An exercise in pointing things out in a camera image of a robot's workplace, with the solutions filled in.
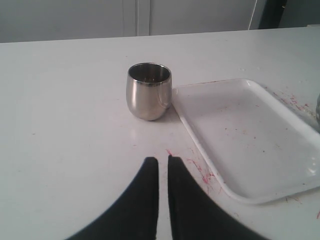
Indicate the steel cup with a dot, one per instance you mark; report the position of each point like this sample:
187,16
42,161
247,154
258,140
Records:
148,90

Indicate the white rectangular plastic tray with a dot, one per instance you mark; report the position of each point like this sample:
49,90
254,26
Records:
258,149

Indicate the dark door frame post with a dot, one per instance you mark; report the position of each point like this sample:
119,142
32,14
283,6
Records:
272,13

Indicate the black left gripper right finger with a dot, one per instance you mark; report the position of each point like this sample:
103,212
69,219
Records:
193,215

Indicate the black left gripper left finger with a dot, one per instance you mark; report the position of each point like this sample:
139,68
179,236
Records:
134,215

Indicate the wide steel rice bowl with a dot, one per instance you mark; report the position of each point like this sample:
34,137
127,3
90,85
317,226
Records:
317,110

